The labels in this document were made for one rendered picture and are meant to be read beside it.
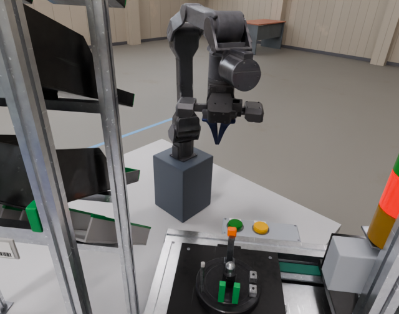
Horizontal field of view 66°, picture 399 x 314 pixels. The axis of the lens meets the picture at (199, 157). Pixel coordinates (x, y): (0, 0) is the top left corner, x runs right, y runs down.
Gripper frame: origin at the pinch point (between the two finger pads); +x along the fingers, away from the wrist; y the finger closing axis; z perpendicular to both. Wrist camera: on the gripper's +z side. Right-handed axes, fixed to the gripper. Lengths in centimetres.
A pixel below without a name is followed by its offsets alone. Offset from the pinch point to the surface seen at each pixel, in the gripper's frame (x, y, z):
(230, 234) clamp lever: 19.1, 4.8, 12.7
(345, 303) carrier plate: 28.4, 29.6, 19.7
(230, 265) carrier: 20.6, 5.0, 19.9
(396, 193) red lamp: -8.8, 21.9, 32.9
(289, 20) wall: 53, 149, -894
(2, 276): 39, -53, 16
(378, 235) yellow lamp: -2.3, 22.0, 32.9
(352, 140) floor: 126, 149, -278
